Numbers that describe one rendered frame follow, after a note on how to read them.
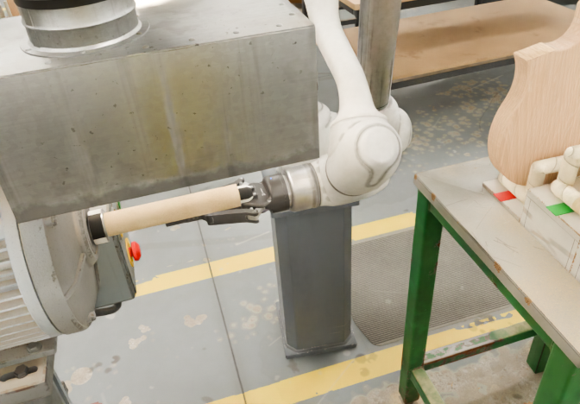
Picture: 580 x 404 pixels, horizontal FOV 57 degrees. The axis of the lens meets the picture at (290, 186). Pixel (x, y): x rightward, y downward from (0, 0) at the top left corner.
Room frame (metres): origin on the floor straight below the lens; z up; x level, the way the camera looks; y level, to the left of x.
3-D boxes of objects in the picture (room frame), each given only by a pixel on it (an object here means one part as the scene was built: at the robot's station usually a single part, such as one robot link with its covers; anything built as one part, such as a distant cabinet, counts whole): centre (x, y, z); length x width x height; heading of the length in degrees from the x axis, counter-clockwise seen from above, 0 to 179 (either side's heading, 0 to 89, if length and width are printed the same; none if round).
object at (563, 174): (0.84, -0.54, 1.07); 0.03 x 0.03 x 0.09
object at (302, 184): (0.86, -0.02, 1.07); 0.09 x 0.06 x 0.09; 15
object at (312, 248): (1.42, -0.06, 0.35); 0.28 x 0.28 x 0.70; 7
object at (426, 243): (1.06, -0.35, 0.45); 0.05 x 0.05 x 0.90; 15
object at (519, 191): (0.96, -0.51, 0.96); 0.11 x 0.03 x 0.03; 14
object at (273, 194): (0.84, 0.05, 1.07); 0.09 x 0.08 x 0.07; 105
